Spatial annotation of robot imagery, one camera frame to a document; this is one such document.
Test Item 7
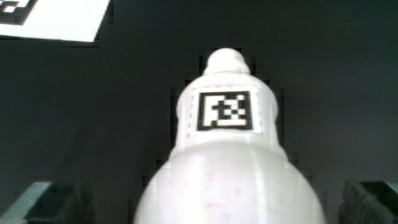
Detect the white marker sheet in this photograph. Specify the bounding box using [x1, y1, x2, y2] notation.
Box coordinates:
[0, 0, 109, 42]

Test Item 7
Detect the white lamp bulb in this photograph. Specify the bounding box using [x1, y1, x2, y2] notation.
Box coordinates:
[131, 48, 326, 224]

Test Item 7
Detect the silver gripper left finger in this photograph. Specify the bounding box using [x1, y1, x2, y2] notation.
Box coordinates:
[0, 181, 95, 224]

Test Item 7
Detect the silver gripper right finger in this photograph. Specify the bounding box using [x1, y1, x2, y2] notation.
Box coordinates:
[337, 180, 398, 224]

